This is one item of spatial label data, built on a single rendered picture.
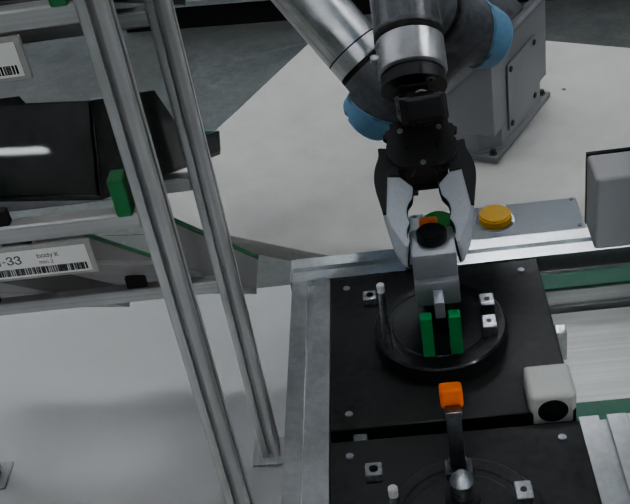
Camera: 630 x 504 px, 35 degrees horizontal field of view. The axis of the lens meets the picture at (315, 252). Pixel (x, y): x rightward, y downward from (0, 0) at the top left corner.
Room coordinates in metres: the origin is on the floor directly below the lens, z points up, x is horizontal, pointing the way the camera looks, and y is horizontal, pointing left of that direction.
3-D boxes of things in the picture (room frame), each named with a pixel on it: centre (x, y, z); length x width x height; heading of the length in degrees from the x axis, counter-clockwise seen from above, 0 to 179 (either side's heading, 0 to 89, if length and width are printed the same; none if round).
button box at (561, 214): (1.00, -0.23, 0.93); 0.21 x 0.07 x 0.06; 83
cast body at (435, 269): (0.79, -0.12, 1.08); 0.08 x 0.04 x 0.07; 173
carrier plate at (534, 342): (0.80, -0.12, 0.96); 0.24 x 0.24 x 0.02; 83
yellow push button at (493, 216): (1.00, -0.23, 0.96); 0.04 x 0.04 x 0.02
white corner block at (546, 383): (0.69, -0.20, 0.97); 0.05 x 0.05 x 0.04; 83
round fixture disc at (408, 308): (0.80, -0.12, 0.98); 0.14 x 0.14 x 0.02
